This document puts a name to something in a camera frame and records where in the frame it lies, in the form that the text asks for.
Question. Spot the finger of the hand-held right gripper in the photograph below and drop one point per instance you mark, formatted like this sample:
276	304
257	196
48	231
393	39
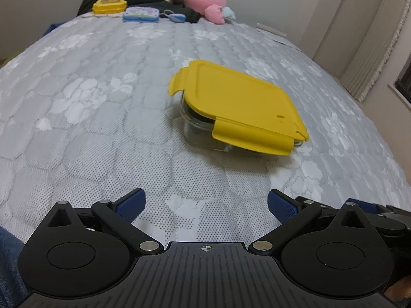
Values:
369	207

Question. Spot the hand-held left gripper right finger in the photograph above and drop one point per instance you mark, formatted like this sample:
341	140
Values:
282	205

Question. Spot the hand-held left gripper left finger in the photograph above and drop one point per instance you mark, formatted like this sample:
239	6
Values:
130	202

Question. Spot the clear glass container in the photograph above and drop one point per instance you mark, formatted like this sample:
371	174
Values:
199	131

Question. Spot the yellow plastic lid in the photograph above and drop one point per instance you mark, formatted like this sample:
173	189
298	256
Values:
237	102

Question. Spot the dark window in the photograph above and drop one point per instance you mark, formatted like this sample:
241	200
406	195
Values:
404	86

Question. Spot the beige curtain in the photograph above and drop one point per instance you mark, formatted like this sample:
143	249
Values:
369	38

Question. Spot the white paper sheet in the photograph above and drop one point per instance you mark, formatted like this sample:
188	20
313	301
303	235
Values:
276	33

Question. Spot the dark blue cloth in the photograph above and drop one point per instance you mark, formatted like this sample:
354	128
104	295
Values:
53	28

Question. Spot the small blue clip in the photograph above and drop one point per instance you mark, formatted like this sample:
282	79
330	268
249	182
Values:
176	17

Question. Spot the yellow round container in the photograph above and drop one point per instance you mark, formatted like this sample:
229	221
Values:
109	4

